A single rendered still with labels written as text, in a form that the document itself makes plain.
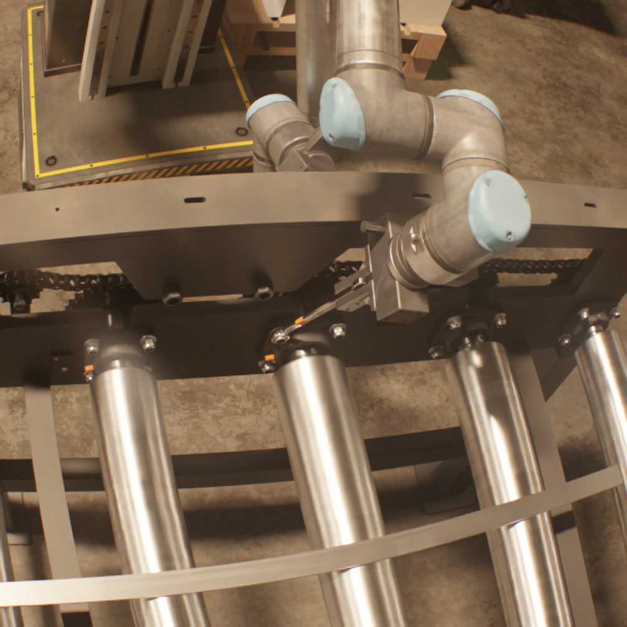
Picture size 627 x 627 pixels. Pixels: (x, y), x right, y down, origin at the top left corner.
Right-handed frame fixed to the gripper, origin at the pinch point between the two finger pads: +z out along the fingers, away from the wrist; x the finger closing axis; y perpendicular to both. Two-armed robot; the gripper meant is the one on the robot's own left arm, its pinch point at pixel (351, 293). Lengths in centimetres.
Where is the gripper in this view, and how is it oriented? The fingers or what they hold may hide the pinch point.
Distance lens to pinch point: 131.9
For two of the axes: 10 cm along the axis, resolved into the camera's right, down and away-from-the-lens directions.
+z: -5.2, 2.8, 8.1
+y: -8.5, -0.9, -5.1
